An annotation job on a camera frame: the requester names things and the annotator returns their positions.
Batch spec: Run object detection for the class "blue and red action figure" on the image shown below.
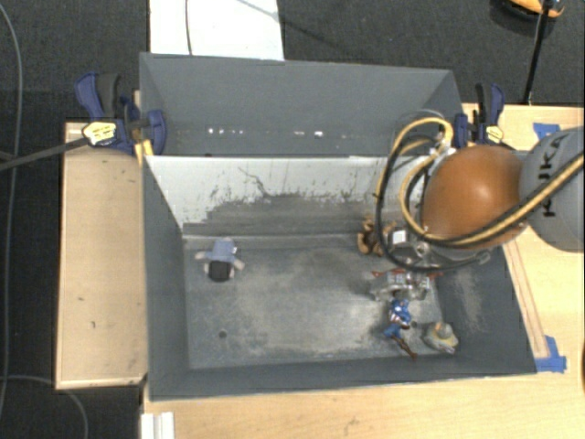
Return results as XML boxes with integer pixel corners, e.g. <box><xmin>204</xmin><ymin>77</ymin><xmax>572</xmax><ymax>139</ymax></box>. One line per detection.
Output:
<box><xmin>382</xmin><ymin>296</ymin><xmax>419</xmax><ymax>361</ymax></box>

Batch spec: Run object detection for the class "brown toy animal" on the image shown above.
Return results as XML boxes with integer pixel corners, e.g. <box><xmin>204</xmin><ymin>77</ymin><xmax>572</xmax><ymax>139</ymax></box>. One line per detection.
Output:
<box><xmin>356</xmin><ymin>216</ymin><xmax>399</xmax><ymax>256</ymax></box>

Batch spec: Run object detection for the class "grey and tan toy figure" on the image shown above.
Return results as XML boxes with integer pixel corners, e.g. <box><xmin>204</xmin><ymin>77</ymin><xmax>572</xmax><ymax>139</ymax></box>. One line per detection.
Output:
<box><xmin>421</xmin><ymin>321</ymin><xmax>459</xmax><ymax>356</ymax></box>

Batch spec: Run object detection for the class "grey metal bin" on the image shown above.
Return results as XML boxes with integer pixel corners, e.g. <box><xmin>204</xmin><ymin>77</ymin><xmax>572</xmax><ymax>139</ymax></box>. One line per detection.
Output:
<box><xmin>138</xmin><ymin>51</ymin><xmax>538</xmax><ymax>402</ymax></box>

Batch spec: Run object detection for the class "pale blue toy figure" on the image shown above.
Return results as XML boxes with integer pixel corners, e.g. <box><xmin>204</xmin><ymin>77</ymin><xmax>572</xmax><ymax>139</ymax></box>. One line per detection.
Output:
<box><xmin>195</xmin><ymin>237</ymin><xmax>246</xmax><ymax>284</ymax></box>

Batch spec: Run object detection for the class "pale wood flat board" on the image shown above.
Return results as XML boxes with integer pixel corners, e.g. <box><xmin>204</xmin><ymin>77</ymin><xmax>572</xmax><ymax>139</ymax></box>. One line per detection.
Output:
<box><xmin>54</xmin><ymin>121</ymin><xmax>150</xmax><ymax>391</ymax></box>

